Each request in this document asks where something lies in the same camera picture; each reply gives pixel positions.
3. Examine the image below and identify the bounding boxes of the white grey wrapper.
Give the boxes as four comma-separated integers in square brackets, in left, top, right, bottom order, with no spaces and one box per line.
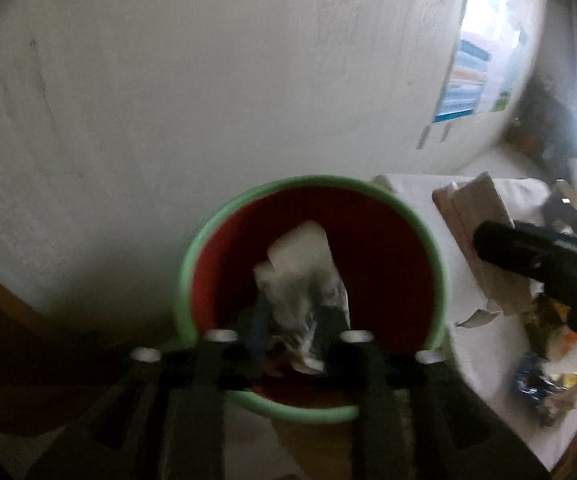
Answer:
[253,220,351,376]

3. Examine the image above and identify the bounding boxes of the pale yellow crumpled wrapper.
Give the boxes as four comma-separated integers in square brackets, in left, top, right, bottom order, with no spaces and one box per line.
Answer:
[537,366,577,428]

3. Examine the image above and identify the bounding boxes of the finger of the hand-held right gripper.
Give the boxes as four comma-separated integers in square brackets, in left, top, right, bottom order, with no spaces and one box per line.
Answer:
[472,220,577,286]

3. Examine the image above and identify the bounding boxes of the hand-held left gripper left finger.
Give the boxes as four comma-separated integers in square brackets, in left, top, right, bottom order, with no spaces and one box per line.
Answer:
[28,305,279,480]

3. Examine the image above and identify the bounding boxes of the dark cabinet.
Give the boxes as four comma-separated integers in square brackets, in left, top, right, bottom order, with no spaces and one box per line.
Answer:
[501,77,577,173]

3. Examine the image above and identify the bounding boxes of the yellow dark snack wrapper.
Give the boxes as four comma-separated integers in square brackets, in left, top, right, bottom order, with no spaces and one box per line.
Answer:
[527,291,571,361]

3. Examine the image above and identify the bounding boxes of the red bin with green rim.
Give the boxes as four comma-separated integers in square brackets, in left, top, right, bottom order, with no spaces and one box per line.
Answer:
[176,175,450,423]

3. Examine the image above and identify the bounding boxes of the wall poster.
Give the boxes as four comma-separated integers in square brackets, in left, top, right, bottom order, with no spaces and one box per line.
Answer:
[432,0,528,126]

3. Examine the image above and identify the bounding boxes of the blue snack wrapper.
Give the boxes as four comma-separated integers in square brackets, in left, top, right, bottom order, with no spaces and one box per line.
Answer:
[512,352,553,403]

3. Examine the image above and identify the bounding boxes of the orange snack wrapper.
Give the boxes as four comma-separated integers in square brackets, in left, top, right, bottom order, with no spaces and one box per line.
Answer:
[551,329,577,362]

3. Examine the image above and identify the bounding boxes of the white tablecloth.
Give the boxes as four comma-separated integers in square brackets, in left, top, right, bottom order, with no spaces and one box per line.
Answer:
[372,172,577,467]

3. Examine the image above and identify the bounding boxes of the torn brown paper bag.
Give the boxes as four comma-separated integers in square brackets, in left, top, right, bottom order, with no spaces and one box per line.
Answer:
[432,172,536,330]

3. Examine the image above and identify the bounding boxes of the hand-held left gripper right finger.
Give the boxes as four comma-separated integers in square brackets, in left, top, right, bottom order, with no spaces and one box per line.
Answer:
[313,305,554,480]

